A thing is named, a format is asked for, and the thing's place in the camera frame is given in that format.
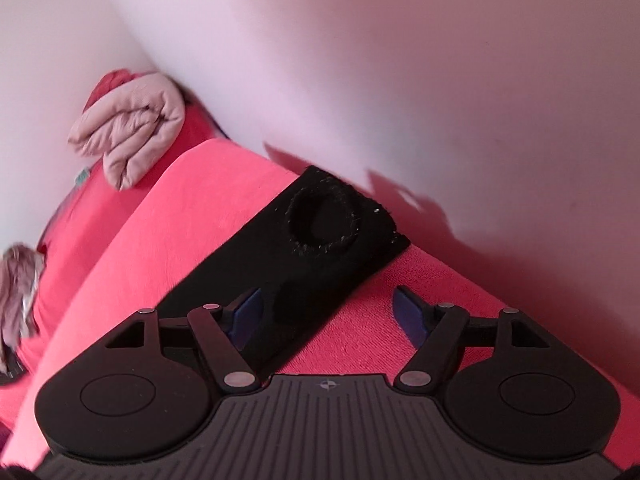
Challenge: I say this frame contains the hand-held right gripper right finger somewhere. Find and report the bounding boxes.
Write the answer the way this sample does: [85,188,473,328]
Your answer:
[392,285,556,392]

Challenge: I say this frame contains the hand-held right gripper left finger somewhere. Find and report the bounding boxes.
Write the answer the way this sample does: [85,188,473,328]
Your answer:
[102,287,264,395]

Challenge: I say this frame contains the black pants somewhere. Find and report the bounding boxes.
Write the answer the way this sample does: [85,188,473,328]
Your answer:
[155,165,412,377]

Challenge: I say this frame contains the pink bed blanket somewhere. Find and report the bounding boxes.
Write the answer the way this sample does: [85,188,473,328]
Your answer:
[0,140,640,466]

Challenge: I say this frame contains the pink pillow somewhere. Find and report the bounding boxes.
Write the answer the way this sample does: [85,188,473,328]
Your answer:
[15,102,226,376]

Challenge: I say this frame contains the beige padded garment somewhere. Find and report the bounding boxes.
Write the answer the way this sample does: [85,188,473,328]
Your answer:
[67,71,187,192]

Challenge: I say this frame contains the mauve garment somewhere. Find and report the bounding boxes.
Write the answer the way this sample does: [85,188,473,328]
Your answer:
[0,242,47,366]

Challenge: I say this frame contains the black studded garment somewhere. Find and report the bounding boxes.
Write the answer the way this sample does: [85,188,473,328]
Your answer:
[0,357,27,387]

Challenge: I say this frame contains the red cloth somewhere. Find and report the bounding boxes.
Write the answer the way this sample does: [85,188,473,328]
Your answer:
[82,70,146,112]

